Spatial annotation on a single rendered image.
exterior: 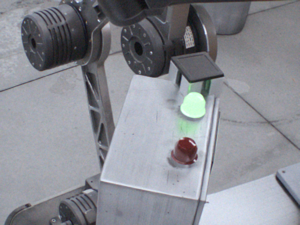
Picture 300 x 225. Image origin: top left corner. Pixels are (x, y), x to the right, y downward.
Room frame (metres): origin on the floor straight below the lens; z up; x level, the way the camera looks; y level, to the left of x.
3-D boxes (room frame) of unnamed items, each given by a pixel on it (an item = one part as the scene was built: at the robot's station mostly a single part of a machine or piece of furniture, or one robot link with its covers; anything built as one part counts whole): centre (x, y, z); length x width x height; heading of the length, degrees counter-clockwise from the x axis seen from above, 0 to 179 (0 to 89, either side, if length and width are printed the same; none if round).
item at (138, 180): (0.46, -0.02, 1.38); 0.17 x 0.10 x 0.19; 176
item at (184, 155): (0.43, -0.04, 1.49); 0.03 x 0.03 x 0.02
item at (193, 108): (0.50, -0.05, 1.49); 0.03 x 0.03 x 0.02
